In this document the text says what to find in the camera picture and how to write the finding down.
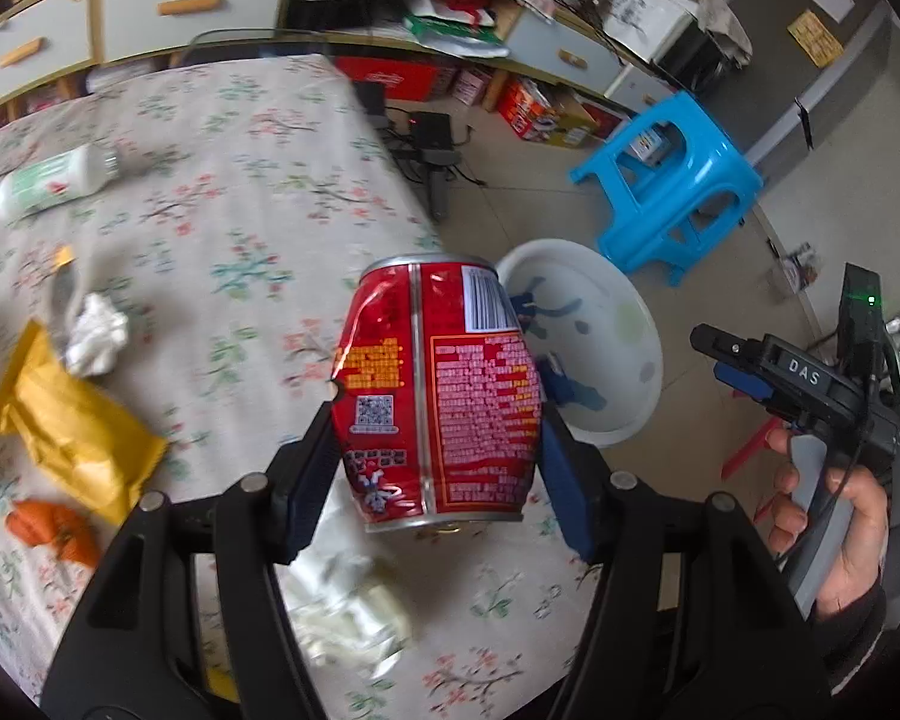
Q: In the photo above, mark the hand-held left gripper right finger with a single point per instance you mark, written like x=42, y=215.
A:
x=570, y=495

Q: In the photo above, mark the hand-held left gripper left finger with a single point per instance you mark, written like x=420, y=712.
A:
x=311, y=480

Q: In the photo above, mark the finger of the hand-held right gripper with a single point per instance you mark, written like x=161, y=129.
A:
x=742, y=382
x=720, y=341

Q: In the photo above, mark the white plastic basin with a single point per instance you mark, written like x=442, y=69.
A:
x=622, y=390

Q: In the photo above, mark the red drink can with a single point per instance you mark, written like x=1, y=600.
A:
x=435, y=390

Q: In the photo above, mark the yellow snack packet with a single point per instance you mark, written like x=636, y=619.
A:
x=67, y=420

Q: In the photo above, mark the white tissue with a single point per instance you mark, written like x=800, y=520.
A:
x=97, y=334

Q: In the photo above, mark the white plastic bottle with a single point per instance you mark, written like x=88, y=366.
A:
x=45, y=184

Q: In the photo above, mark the person's right hand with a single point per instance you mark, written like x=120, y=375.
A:
x=855, y=540

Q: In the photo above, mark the red plastic object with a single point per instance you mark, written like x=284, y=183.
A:
x=746, y=450

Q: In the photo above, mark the clear plastic wrapper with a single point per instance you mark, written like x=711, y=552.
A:
x=345, y=615

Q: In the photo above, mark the blue plastic stool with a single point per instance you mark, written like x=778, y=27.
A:
x=682, y=142

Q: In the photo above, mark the small blue white box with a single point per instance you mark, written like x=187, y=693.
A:
x=649, y=146

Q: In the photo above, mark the printed cardboard box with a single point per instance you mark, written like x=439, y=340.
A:
x=529, y=109

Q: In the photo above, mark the yellow paper note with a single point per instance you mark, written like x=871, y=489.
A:
x=814, y=37

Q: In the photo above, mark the white printed box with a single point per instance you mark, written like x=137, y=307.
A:
x=645, y=15

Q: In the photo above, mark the red cardboard box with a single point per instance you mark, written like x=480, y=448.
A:
x=390, y=79

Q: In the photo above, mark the green white bag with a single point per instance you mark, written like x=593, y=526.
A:
x=450, y=34

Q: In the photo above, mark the red fabric item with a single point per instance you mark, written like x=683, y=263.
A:
x=461, y=4

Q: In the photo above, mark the wooden cabinet with drawers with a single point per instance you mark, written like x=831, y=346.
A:
x=30, y=41

